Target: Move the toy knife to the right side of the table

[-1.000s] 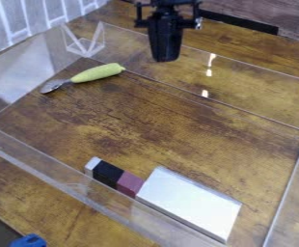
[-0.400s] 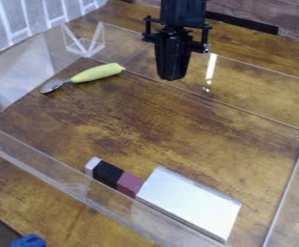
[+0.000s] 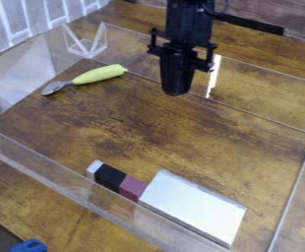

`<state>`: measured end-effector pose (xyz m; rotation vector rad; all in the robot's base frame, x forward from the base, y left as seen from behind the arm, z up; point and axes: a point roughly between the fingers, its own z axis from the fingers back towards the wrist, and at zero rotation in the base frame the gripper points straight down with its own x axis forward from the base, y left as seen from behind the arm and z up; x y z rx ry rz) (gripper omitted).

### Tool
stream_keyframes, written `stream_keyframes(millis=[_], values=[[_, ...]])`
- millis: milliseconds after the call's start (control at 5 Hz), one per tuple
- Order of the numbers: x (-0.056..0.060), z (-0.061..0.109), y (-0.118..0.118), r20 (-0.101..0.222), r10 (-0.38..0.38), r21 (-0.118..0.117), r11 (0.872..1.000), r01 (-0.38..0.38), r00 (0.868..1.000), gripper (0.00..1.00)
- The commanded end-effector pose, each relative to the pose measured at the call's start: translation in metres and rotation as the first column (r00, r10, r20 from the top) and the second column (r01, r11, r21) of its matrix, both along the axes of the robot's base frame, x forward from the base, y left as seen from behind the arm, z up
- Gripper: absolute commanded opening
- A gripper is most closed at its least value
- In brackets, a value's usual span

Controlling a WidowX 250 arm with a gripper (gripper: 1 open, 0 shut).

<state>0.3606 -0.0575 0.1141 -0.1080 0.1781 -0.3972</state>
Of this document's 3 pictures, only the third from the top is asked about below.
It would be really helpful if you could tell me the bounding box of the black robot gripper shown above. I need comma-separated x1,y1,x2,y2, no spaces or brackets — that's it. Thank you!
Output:
147,0,217,95

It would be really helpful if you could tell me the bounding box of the blue object at edge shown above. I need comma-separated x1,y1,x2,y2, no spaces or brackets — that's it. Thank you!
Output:
8,238,47,252

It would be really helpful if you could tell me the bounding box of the green handled toy knife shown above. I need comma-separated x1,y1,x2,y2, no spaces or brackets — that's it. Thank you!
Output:
39,64,127,95

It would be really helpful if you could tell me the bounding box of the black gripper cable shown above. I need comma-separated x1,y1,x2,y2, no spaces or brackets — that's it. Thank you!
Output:
201,0,232,18

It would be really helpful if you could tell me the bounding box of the clear acrylic enclosure wall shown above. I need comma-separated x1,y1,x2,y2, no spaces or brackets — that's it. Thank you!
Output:
0,20,305,252

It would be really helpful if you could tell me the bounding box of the toy cleaver with block handle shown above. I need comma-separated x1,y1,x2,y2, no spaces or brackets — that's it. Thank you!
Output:
86,159,248,248

